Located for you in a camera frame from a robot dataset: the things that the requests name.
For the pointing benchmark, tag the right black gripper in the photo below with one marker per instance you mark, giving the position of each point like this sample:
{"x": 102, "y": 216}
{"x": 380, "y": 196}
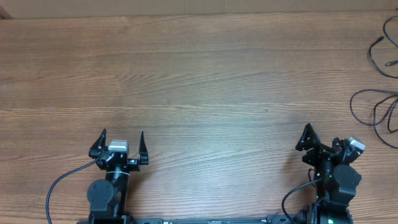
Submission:
{"x": 320, "y": 151}

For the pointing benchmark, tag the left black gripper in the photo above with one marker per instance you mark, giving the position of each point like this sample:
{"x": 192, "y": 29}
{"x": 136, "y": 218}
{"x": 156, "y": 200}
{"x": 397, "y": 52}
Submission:
{"x": 94, "y": 152}

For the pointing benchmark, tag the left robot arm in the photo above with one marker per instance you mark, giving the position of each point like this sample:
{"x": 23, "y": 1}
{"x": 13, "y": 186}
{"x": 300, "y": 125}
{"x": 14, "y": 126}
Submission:
{"x": 107, "y": 197}

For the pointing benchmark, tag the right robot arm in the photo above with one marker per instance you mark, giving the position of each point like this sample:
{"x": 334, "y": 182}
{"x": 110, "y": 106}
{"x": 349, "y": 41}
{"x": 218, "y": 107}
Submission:
{"x": 334, "y": 179}

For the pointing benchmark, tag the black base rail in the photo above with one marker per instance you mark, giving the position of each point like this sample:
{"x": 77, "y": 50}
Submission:
{"x": 270, "y": 219}

